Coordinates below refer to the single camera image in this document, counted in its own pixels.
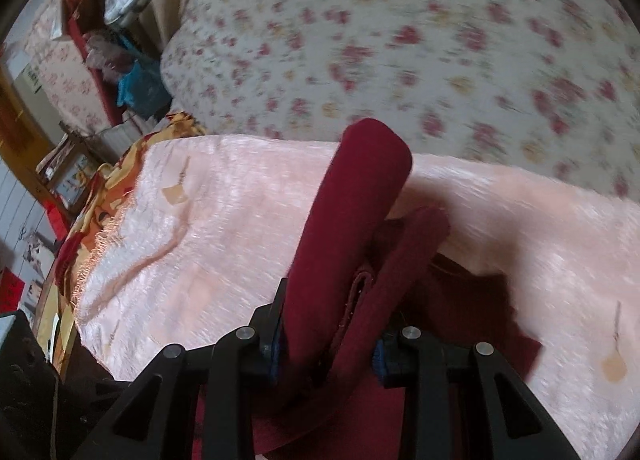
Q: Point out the pink plastic bag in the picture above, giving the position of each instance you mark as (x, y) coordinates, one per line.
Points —
(107, 57)

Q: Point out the red box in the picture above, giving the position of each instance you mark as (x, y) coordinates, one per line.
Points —
(80, 2)

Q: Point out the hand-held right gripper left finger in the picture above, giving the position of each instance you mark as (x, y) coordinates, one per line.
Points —
(272, 347)

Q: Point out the dark red garment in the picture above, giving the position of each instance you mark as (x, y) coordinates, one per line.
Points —
(350, 190)

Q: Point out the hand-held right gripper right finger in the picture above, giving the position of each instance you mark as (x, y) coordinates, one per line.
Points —
(380, 360)

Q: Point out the wooden bed frame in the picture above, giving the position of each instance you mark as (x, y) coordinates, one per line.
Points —
(60, 335)

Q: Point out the blue plastic bag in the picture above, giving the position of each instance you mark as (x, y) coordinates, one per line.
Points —
(142, 82)

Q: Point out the floral quilt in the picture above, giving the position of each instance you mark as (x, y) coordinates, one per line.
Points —
(400, 64)

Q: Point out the floral cloth cover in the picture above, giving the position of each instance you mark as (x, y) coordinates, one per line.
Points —
(65, 74)

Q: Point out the orange patterned blanket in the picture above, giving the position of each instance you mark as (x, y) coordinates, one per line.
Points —
(115, 179)

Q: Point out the wall switch plate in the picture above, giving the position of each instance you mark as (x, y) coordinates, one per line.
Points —
(33, 78)

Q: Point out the pink plush blanket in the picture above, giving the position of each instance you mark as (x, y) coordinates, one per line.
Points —
(225, 220)

